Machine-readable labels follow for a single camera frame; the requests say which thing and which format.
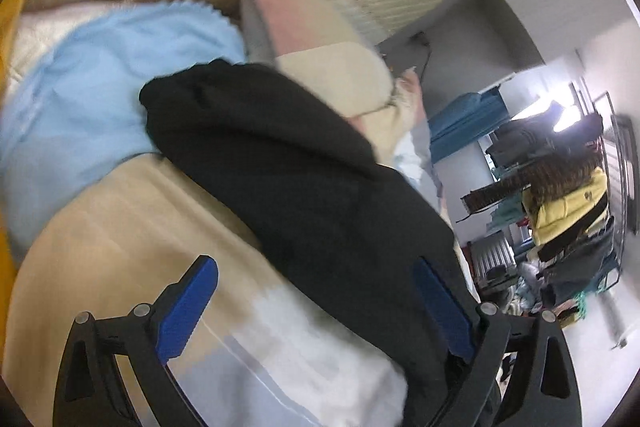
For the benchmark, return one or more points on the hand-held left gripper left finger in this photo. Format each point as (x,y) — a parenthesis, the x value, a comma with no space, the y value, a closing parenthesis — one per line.
(186,312)

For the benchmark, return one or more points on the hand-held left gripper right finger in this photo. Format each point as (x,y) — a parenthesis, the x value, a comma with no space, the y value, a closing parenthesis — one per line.
(445,314)

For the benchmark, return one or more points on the black garment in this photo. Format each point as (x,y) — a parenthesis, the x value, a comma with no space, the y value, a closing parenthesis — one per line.
(300,167)

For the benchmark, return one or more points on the black metal clothes rack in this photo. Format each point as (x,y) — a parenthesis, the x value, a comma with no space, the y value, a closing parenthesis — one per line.
(620,187)

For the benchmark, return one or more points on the white radiator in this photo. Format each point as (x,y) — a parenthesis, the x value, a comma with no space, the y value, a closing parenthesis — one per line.
(492,259)

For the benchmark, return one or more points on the beige and white bed sheet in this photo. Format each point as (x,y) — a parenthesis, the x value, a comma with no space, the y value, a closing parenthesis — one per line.
(165,232)

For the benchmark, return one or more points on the leopard print garment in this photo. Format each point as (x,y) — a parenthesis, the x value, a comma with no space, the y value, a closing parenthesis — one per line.
(530,179)

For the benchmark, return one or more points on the yellow jacket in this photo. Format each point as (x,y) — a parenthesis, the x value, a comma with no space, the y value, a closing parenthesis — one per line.
(567,207)

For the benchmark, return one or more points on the dark grey garment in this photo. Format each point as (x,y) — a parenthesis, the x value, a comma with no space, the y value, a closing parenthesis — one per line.
(535,137)

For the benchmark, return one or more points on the light blue cloth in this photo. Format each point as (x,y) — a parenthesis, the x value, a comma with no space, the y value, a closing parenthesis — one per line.
(85,107)

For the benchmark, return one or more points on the cream folded cloth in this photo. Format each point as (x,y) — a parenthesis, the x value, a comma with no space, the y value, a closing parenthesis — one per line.
(340,77)

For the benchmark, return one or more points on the pink and grey pillow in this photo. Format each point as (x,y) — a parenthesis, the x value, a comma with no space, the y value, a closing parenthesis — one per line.
(285,7)

